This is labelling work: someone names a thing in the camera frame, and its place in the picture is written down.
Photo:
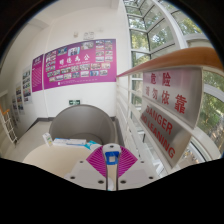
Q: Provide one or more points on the photo display board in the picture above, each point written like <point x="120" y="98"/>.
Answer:
<point x="26" y="85"/>
<point x="19" y="98"/>

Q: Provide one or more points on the flat white box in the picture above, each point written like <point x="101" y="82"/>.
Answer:
<point x="68" y="142"/>

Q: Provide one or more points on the white and teal box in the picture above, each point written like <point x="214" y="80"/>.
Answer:
<point x="92" y="145"/>

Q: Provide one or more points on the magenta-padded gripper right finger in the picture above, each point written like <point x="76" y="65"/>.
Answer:
<point x="136" y="173"/>

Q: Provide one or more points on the grey round armchair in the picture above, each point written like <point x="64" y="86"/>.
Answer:
<point x="83" y="121"/>

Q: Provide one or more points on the white railing with wooden handrail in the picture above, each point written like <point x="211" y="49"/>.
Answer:
<point x="180" y="56"/>

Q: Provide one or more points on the blue and white charger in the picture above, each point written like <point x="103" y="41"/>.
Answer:
<point x="112" y="155"/>

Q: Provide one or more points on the silver sign with red characters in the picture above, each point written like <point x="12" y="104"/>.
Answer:
<point x="173" y="93"/>

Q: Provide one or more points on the narrow magenta wall poster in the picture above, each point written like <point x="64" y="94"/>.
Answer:
<point x="37" y="73"/>

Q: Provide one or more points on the green exit sign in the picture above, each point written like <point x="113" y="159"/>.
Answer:
<point x="74" y="102"/>

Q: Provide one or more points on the white stair railing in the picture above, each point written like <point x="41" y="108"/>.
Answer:
<point x="8" y="125"/>

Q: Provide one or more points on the large magenta wall poster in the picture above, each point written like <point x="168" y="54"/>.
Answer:
<point x="80" y="63"/>

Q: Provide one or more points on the small white upright box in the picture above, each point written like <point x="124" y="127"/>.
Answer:
<point x="47" y="139"/>

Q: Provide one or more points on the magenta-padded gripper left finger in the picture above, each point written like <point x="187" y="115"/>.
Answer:
<point x="85" y="173"/>

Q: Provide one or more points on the white framed window wall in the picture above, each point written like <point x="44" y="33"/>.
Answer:
<point x="156" y="30"/>

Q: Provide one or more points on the silver sign with red letters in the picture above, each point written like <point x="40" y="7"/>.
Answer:
<point x="163" y="133"/>

